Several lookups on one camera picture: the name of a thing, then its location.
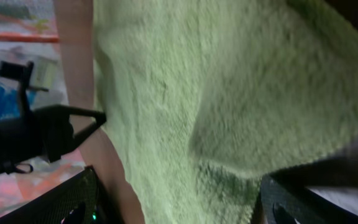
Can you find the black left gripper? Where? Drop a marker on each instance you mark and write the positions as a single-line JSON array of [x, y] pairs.
[[43, 132]]

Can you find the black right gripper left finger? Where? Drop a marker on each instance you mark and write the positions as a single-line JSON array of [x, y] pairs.
[[73, 201]]

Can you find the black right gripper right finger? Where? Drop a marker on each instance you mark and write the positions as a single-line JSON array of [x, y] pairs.
[[289, 201]]

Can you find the light green microfiber cloth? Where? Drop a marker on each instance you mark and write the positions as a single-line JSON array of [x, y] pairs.
[[203, 98]]

